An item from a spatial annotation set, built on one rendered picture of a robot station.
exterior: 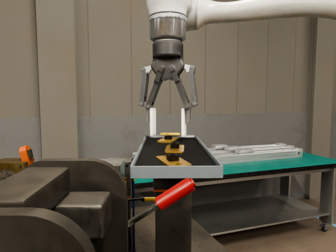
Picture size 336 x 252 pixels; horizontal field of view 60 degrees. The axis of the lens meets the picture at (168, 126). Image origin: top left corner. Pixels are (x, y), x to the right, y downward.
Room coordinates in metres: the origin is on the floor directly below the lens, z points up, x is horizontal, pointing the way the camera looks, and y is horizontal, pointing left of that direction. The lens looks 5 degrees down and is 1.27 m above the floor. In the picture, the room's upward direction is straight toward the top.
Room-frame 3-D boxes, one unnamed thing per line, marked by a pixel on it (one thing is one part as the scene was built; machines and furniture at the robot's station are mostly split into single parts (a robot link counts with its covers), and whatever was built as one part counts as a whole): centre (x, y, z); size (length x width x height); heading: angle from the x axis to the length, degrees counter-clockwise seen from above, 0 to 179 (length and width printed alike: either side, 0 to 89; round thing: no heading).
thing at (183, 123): (0.72, -0.04, 1.21); 0.03 x 0.01 x 0.07; 166
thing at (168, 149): (0.60, -0.01, 1.17); 0.08 x 0.04 x 0.01; 176
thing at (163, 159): (0.48, -0.01, 1.17); 0.08 x 0.04 x 0.01; 18
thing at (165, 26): (0.73, 0.00, 1.43); 0.09 x 0.09 x 0.06
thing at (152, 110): (0.74, 0.04, 1.21); 0.03 x 0.01 x 0.07; 166
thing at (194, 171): (0.60, -0.01, 1.16); 0.37 x 0.14 x 0.02; 1
